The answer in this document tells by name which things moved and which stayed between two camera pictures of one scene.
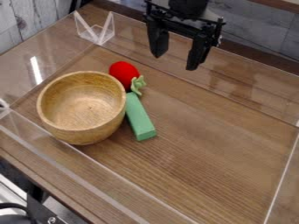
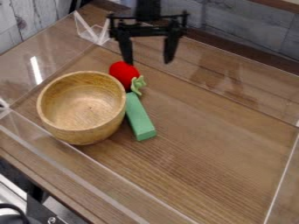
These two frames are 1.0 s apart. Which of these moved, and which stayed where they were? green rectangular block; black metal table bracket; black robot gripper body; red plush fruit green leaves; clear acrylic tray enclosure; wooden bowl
Moved: black robot gripper body
Stayed: green rectangular block; black metal table bracket; wooden bowl; red plush fruit green leaves; clear acrylic tray enclosure
